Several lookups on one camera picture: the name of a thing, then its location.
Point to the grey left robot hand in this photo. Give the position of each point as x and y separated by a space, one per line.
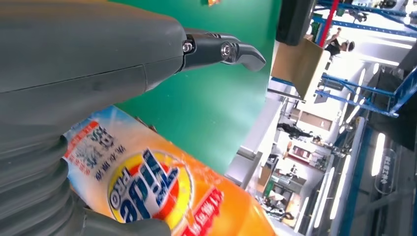
81 49

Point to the black carrying case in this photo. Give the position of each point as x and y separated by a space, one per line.
294 19

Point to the brown cardboard box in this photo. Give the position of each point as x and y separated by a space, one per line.
299 65

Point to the person in background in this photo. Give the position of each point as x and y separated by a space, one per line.
337 45

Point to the blue metal rack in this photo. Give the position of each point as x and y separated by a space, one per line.
368 97

